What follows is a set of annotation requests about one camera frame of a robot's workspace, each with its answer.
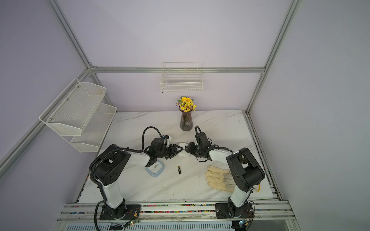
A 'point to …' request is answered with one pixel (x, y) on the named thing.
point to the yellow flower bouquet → (186, 104)
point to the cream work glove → (220, 179)
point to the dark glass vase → (186, 122)
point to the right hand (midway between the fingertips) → (188, 151)
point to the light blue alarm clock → (155, 170)
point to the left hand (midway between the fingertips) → (182, 151)
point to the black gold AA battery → (179, 170)
